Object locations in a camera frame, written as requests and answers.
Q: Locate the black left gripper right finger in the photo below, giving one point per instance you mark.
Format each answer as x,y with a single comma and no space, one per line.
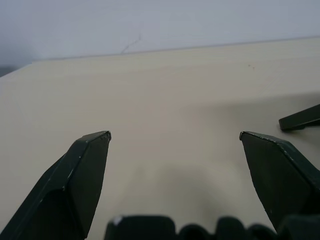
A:
280,180

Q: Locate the black board stand foot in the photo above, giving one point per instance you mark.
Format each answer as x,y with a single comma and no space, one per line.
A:
301,120

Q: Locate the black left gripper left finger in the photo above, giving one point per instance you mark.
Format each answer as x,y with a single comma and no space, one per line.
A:
65,190

